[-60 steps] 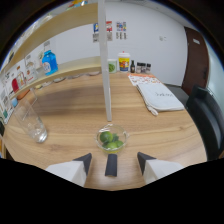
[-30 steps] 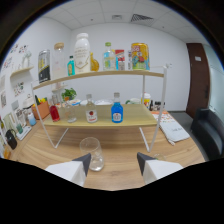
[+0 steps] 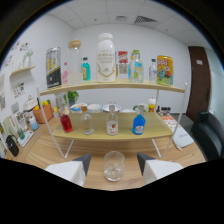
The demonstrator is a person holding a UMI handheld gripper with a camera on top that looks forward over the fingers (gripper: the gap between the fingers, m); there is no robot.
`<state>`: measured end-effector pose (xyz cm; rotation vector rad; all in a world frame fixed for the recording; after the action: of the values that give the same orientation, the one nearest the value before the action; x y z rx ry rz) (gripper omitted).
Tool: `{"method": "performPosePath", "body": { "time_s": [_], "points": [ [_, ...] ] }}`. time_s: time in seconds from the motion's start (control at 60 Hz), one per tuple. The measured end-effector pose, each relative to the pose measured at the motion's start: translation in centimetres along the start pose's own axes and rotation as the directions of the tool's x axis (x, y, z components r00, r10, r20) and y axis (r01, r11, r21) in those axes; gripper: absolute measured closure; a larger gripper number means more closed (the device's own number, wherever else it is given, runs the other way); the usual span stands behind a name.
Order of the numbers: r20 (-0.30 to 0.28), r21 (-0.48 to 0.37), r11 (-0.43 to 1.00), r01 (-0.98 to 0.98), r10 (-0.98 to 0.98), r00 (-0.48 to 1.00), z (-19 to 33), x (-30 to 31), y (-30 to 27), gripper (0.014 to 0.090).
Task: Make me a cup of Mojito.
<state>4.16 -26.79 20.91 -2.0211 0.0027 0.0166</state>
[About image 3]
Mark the white and blue jar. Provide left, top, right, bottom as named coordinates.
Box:
left=28, top=115, right=40, bottom=131

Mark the white tray with teal cup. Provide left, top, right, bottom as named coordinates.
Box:
left=16, top=129, right=35, bottom=148

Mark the wide white bowl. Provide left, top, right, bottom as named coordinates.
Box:
left=101, top=102, right=122, bottom=113

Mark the small pink bottle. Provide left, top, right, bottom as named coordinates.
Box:
left=61, top=61, right=69, bottom=86

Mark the blue liquid glass bottle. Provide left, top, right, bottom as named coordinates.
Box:
left=132, top=104, right=147, bottom=136

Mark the red wall poster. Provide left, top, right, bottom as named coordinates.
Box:
left=117, top=50, right=129, bottom=79

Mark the white pouch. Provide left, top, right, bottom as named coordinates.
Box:
left=171, top=128, right=195, bottom=149

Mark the red liquid glass bottle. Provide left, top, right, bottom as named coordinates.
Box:
left=59, top=106, right=74, bottom=134

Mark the clear bottle with green cap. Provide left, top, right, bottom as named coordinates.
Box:
left=130, top=49, right=145, bottom=84

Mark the orange basket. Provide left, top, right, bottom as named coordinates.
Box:
left=32, top=103, right=54, bottom=125

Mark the small white bowl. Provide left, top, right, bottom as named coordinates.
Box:
left=87, top=103, right=103, bottom=114

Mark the clear bottle with orange cap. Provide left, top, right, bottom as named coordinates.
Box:
left=80, top=105, right=95, bottom=136

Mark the clear bottle with white cap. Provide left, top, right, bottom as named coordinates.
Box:
left=105, top=104, right=119, bottom=136

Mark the silver black soda water can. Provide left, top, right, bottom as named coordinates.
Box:
left=45, top=46, right=63, bottom=89

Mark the large white bottle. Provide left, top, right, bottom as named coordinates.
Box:
left=96, top=32, right=117, bottom=83

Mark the clear drinking glass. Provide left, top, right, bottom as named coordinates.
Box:
left=103, top=150, right=126, bottom=182

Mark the ceiling air vent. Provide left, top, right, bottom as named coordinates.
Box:
left=134, top=15, right=159, bottom=25

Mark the green potted plant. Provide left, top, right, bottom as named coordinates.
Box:
left=67, top=90, right=80, bottom=107

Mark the white bottle with red cap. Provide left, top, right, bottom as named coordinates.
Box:
left=147, top=97, right=157, bottom=113

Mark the yellow printed can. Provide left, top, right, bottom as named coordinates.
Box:
left=156, top=55, right=174, bottom=86

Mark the black handbag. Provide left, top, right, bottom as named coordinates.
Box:
left=5, top=134, right=20, bottom=158

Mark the wooden wall shelf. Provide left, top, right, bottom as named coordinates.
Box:
left=9, top=65, right=37, bottom=78

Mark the orange printed paper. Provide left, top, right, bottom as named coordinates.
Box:
left=160, top=114, right=183, bottom=133

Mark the clear bottle with blue cap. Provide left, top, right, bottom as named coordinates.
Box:
left=148, top=58, right=158, bottom=83

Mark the white frame wooden shelf rack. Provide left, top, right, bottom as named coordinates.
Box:
left=36, top=78, right=188, bottom=159

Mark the small teal bottle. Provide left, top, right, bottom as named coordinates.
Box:
left=81, top=56, right=92, bottom=82

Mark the glass jar with cork lid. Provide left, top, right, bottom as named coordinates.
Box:
left=67, top=39, right=83, bottom=86

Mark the black chair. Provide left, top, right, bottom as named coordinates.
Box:
left=191, top=110, right=224, bottom=162

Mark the brown door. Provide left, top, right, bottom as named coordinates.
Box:
left=185, top=45, right=212, bottom=122

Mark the blue rimmed bowl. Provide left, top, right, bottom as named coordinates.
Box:
left=70, top=102, right=88, bottom=114

